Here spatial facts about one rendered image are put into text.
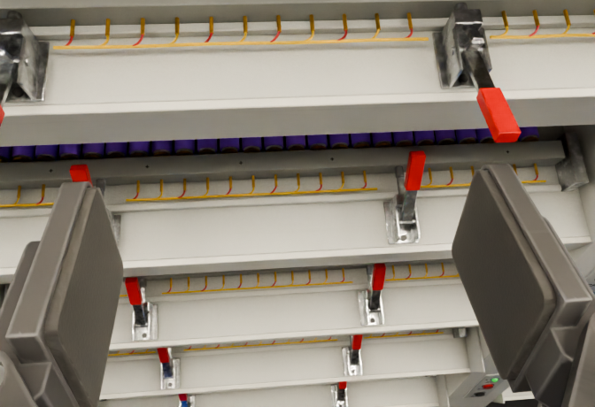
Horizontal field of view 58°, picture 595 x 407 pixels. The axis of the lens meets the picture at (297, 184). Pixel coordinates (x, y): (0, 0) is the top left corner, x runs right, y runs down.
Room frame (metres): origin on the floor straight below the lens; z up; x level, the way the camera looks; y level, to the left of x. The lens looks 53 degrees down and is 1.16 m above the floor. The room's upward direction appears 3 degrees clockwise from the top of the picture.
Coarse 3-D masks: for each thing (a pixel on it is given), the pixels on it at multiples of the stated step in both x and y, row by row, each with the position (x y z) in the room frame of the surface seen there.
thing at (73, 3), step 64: (0, 0) 0.26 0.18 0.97; (64, 0) 0.26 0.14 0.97; (128, 0) 0.27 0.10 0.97; (192, 0) 0.27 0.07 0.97; (256, 0) 0.28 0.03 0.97; (320, 0) 0.28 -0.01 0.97; (384, 0) 0.28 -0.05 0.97; (448, 0) 0.29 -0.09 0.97; (512, 0) 0.30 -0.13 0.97; (576, 0) 0.30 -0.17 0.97
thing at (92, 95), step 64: (64, 64) 0.25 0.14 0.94; (128, 64) 0.25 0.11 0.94; (192, 64) 0.25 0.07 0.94; (256, 64) 0.26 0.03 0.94; (320, 64) 0.26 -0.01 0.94; (384, 64) 0.26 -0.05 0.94; (512, 64) 0.27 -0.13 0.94; (576, 64) 0.28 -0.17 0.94; (0, 128) 0.21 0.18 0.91; (64, 128) 0.22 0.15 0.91; (128, 128) 0.23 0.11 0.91; (192, 128) 0.23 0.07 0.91; (256, 128) 0.24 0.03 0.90; (320, 128) 0.24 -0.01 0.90; (384, 128) 0.25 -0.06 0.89; (448, 128) 0.26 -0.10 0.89
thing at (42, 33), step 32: (64, 32) 0.26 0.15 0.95; (96, 32) 0.26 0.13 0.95; (128, 32) 0.26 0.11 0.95; (160, 32) 0.27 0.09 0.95; (192, 32) 0.27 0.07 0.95; (224, 32) 0.27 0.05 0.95; (256, 32) 0.27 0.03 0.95; (288, 32) 0.28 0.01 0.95; (320, 32) 0.28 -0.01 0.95; (352, 32) 0.28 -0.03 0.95
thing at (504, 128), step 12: (468, 48) 0.26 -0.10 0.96; (468, 60) 0.25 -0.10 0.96; (480, 60) 0.25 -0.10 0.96; (468, 72) 0.24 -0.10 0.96; (480, 72) 0.24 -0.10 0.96; (480, 84) 0.23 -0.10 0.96; (492, 84) 0.23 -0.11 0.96; (480, 96) 0.22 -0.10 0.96; (492, 96) 0.22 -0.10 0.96; (504, 96) 0.22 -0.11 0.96; (480, 108) 0.22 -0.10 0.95; (492, 108) 0.21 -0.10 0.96; (504, 108) 0.21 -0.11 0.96; (492, 120) 0.20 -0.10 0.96; (504, 120) 0.20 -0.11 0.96; (492, 132) 0.20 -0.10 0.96; (504, 132) 0.19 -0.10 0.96; (516, 132) 0.19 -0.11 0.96
